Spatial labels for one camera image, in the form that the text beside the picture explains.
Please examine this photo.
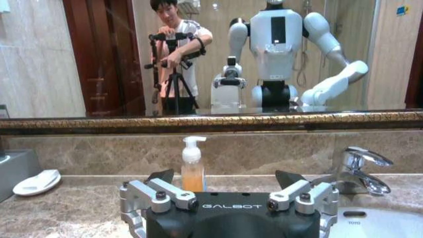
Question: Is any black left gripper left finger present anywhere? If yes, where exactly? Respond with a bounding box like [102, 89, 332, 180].
[118, 169, 200, 238]

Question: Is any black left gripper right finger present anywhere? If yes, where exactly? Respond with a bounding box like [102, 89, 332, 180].
[268, 170, 340, 238]

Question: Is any chrome sink faucet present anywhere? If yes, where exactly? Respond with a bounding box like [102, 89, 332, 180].
[325, 146, 395, 197]

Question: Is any white ceramic sink basin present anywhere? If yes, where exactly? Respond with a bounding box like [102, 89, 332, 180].
[328, 207, 423, 238]

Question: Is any clear foam soap pump bottle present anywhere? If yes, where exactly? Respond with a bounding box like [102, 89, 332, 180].
[180, 136, 208, 193]

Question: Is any white oval soap dish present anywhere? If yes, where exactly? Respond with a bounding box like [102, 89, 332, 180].
[12, 169, 62, 197]

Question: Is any person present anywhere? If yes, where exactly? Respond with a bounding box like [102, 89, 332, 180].
[149, 0, 213, 115]

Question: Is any ornate gold mirror frame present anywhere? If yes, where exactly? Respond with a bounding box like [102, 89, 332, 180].
[0, 109, 423, 136]

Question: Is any large wall mirror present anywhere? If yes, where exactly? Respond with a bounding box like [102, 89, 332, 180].
[0, 0, 423, 119]

